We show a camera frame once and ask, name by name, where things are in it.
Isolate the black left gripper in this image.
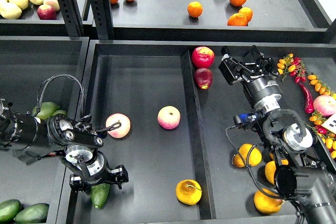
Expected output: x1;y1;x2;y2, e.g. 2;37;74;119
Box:
69;152;129;195

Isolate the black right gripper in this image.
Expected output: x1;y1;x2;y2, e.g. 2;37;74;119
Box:
218;45;282;109

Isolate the dark green avocado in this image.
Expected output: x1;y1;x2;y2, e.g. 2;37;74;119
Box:
90;184;110;209

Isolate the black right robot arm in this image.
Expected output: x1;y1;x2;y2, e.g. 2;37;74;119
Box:
219;46;335;223

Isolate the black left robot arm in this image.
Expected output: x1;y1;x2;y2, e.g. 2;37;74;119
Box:
1;74;129;192

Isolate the cherry tomato bunch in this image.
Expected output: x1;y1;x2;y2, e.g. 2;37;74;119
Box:
277;53;307;83

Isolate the dark red apple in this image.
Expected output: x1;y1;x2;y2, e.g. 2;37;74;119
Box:
194;68;213;90

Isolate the bright red apple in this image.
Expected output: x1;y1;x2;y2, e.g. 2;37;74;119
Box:
191;46;215;68

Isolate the pink apple left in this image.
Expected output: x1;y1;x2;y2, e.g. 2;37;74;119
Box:
106;113;131;138

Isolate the pink apple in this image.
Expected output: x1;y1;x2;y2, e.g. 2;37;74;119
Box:
157;106;181;130
313;95;335;116
106;113;131;138

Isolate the black upper shelf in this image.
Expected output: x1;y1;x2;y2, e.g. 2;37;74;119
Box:
1;0;335;44

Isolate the red chili pepper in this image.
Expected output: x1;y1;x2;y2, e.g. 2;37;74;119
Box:
299;83;314;114

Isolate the pink apple right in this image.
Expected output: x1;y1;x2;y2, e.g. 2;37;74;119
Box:
313;95;335;116

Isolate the pink apple centre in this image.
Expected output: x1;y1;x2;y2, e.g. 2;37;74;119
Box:
157;106;181;130

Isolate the black middle tray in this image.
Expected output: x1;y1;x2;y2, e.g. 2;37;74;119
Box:
55;39;336;224

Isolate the black tray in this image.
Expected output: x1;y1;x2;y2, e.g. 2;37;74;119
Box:
1;36;89;223
55;39;336;224

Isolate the black left tray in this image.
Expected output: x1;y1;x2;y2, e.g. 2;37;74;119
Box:
1;36;89;223

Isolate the red apple on shelf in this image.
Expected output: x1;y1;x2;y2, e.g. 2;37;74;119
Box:
37;4;57;20

